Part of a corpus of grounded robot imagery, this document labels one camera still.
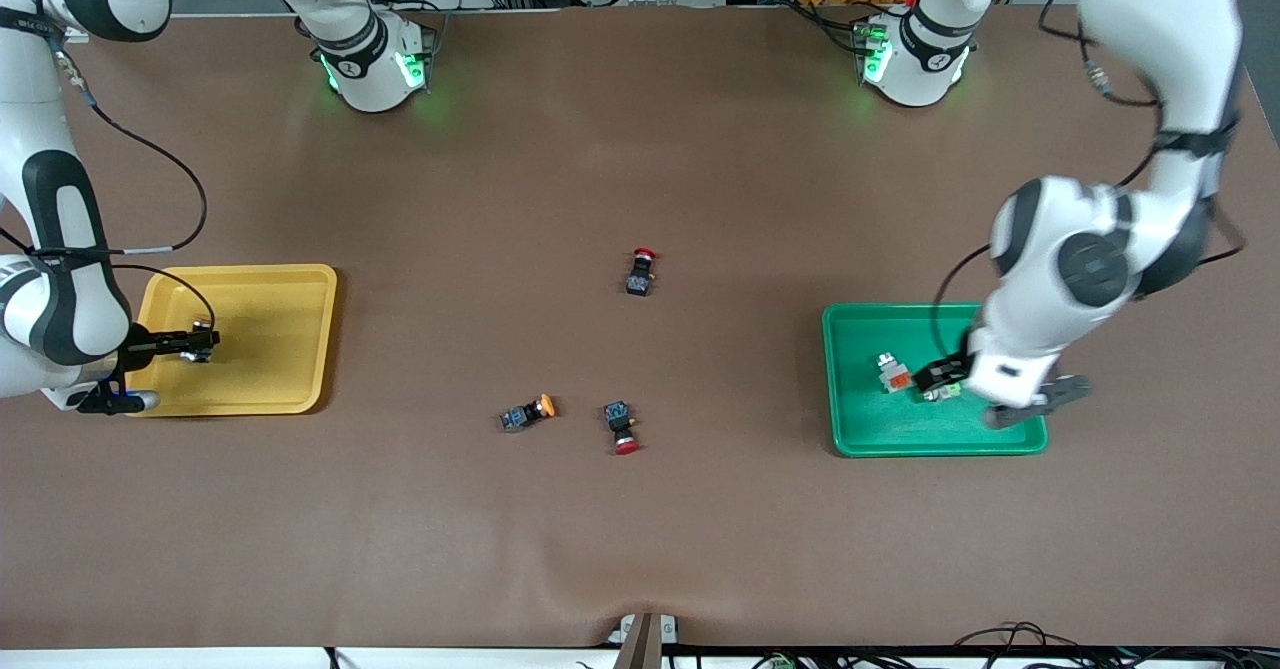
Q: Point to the green plastic tray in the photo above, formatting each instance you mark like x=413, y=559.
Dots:
x=880, y=429

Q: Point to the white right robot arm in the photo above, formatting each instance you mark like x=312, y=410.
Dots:
x=30, y=99

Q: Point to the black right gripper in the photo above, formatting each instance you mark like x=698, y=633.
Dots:
x=143, y=342

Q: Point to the brown table mat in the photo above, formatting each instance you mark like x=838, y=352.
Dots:
x=640, y=549

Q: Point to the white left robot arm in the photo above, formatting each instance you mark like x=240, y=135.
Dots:
x=1050, y=209

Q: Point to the red push button switch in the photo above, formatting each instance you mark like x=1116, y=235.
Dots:
x=620, y=419
x=640, y=279

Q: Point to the green square push button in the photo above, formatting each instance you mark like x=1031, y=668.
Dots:
x=950, y=392

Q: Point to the yellow push button switch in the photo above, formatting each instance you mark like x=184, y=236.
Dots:
x=203, y=342
x=525, y=414

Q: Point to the orange square push button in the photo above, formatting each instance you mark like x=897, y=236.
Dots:
x=895, y=377

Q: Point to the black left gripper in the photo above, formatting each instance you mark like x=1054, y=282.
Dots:
x=941, y=375

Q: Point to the yellow plastic tray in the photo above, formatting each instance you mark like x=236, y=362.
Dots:
x=270, y=349

